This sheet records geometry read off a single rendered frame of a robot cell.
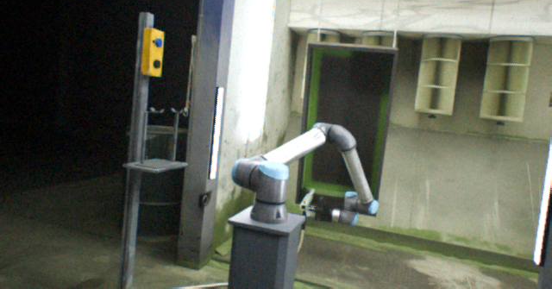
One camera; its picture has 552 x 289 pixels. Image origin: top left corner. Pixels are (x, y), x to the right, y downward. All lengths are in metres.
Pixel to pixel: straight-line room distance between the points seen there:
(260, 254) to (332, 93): 1.62
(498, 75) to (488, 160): 0.80
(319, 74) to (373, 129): 0.60
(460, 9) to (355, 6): 0.90
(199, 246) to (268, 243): 1.08
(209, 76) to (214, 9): 0.45
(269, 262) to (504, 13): 2.97
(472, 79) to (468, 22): 0.64
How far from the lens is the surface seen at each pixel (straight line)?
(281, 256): 1.93
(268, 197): 1.93
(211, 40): 2.78
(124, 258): 2.63
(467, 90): 4.35
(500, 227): 4.03
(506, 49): 4.04
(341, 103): 3.18
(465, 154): 4.24
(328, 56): 3.15
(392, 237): 3.87
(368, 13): 4.00
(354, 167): 2.49
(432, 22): 3.96
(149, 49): 2.37
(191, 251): 2.97
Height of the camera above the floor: 1.22
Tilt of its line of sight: 4 degrees down
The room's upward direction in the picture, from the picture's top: 6 degrees clockwise
